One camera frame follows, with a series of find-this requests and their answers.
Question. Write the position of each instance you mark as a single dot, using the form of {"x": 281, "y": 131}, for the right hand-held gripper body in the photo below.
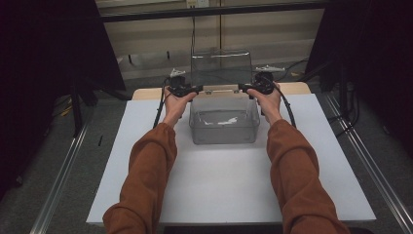
{"x": 264, "y": 81}

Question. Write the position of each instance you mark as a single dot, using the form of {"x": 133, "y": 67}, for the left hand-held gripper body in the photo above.
{"x": 178, "y": 85}

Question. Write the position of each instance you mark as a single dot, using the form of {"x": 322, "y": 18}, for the clear hinged box lid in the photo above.
{"x": 222, "y": 71}

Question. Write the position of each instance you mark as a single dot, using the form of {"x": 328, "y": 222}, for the clear grey plastic box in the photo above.
{"x": 224, "y": 133}

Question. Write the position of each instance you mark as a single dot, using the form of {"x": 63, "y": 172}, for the person's left hand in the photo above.
{"x": 175, "y": 105}

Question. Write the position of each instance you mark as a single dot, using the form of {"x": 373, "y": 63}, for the person's right hand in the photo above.
{"x": 269, "y": 105}

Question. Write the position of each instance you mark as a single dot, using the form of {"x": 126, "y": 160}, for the light wooden table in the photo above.
{"x": 146, "y": 94}

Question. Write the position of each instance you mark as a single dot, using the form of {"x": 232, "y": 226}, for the black horizontal bar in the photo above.
{"x": 211, "y": 12}

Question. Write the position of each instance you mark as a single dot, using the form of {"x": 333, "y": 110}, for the small black floor stick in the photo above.
{"x": 100, "y": 140}

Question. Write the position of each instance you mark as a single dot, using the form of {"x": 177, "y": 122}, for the white table board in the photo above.
{"x": 224, "y": 182}

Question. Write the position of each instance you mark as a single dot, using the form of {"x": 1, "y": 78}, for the yellow floor tape piece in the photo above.
{"x": 66, "y": 111}

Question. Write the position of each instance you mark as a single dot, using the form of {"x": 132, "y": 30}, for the black curtain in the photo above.
{"x": 380, "y": 58}
{"x": 39, "y": 65}

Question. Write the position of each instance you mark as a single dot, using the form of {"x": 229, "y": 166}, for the white wall socket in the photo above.
{"x": 197, "y": 3}

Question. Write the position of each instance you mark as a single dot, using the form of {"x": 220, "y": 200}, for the metal floor rail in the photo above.
{"x": 61, "y": 182}
{"x": 373, "y": 165}

